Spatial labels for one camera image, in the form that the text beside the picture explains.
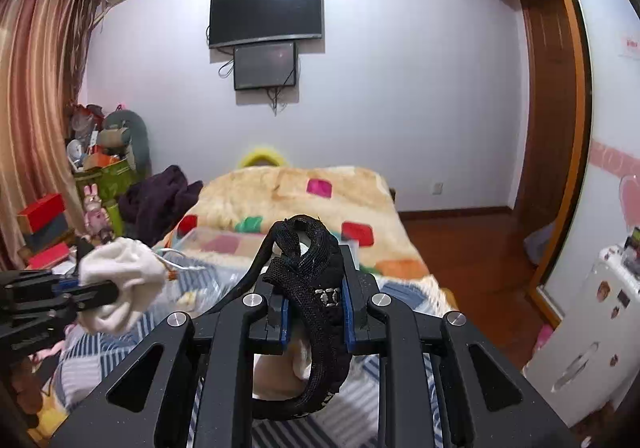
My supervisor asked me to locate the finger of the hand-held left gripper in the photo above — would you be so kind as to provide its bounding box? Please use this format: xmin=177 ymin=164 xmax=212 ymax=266
xmin=50 ymin=278 xmax=121 ymax=318

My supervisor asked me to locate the wooden door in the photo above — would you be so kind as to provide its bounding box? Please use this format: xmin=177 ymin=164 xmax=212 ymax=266
xmin=514 ymin=0 xmax=581 ymax=271

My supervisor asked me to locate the striped checked bedsheet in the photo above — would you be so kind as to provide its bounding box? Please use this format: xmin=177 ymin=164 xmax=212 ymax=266
xmin=30 ymin=255 xmax=453 ymax=448

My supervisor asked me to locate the pink rabbit toy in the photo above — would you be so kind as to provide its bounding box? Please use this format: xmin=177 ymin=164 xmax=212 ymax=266
xmin=82 ymin=183 xmax=112 ymax=241

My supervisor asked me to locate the dark purple garment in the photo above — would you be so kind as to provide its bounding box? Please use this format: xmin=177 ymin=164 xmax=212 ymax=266
xmin=117 ymin=165 xmax=205 ymax=245

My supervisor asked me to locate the cream cloth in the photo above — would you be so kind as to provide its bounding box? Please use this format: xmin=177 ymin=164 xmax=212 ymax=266
xmin=252 ymin=338 xmax=317 ymax=402

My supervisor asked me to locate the plush patchwork blanket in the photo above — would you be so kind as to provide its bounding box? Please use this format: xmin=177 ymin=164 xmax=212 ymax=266
xmin=152 ymin=165 xmax=437 ymax=280

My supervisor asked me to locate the white sock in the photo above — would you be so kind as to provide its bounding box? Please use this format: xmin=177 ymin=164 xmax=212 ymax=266
xmin=77 ymin=237 xmax=168 ymax=335

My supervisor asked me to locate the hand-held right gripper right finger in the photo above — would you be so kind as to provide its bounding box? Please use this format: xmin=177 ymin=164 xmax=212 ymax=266
xmin=340 ymin=244 xmax=591 ymax=448

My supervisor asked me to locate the green bag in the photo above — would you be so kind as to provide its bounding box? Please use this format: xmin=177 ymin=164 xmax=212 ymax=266
xmin=75 ymin=159 xmax=139 ymax=236

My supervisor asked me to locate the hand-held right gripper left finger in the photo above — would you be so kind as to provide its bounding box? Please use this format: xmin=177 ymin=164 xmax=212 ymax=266
xmin=50 ymin=224 xmax=293 ymax=448

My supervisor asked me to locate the white mini fridge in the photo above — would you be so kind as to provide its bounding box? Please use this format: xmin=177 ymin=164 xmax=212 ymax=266
xmin=522 ymin=243 xmax=640 ymax=430

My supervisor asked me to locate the clear plastic bag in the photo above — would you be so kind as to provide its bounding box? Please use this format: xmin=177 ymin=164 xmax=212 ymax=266
xmin=159 ymin=227 xmax=261 ymax=311

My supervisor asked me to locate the grey box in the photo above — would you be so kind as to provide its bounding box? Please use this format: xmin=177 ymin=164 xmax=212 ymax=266
xmin=22 ymin=215 xmax=71 ymax=253

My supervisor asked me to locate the grey plush toy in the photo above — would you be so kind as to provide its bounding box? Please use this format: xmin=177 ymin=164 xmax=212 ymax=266
xmin=100 ymin=109 xmax=152 ymax=179

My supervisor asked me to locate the small wall monitor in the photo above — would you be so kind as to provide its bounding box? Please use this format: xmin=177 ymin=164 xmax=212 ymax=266
xmin=233 ymin=41 xmax=298 ymax=92

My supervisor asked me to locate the striped brown curtain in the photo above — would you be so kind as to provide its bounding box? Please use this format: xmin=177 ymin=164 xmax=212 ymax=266
xmin=0 ymin=0 xmax=104 ymax=270

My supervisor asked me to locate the yellow plush ring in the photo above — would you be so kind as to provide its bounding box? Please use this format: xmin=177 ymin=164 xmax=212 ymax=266
xmin=237 ymin=143 xmax=292 ymax=170

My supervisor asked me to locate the large wall television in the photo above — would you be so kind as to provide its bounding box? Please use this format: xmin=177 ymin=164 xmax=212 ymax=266
xmin=209 ymin=0 xmax=322 ymax=50

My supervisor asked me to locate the black monitor cable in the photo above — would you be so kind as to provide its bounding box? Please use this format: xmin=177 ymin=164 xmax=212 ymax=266
xmin=267 ymin=86 xmax=287 ymax=117

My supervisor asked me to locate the red box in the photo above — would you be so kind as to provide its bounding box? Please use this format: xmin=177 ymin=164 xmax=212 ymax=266
xmin=27 ymin=242 xmax=75 ymax=270
xmin=17 ymin=193 xmax=68 ymax=234

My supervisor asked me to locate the wooden door frame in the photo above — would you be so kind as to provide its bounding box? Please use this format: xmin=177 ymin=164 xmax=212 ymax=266
xmin=530 ymin=0 xmax=595 ymax=329

